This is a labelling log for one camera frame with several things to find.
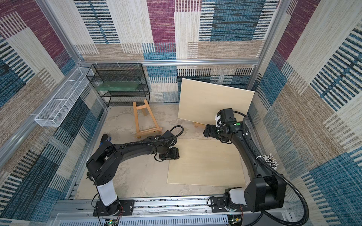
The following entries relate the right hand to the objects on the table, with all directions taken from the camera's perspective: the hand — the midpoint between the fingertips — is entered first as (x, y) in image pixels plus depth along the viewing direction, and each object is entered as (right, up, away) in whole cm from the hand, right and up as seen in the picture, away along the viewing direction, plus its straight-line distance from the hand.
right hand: (212, 136), depth 81 cm
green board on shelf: (-58, +31, +13) cm, 67 cm away
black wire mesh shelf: (-61, +42, +20) cm, 77 cm away
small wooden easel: (-46, 0, +16) cm, 49 cm away
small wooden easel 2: (-7, +5, +22) cm, 23 cm away
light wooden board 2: (-6, +20, +8) cm, 23 cm away
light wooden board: (-2, -17, +8) cm, 19 cm away
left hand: (-20, -14, +8) cm, 26 cm away
